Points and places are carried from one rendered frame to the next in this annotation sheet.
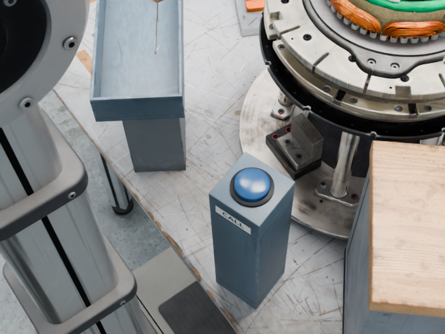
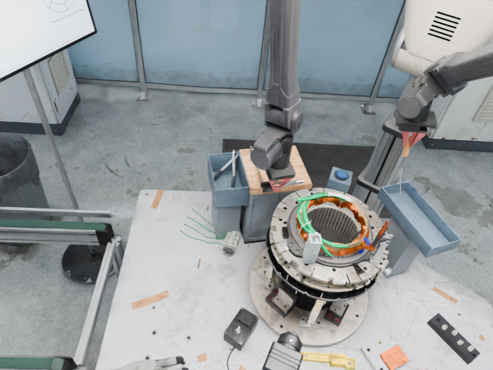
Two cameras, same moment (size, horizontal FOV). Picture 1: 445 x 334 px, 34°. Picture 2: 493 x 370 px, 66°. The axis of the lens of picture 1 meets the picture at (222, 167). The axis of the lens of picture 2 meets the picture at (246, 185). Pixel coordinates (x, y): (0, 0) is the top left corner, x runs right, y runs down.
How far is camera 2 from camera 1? 135 cm
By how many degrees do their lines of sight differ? 74
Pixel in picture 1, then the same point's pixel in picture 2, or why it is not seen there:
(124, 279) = (362, 179)
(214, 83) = (384, 299)
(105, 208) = not seen: outside the picture
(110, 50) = (421, 213)
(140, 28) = (419, 225)
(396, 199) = (298, 168)
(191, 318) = not seen: hidden behind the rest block
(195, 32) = (414, 329)
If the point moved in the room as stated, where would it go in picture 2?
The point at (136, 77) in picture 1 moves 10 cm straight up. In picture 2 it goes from (403, 205) to (416, 183)
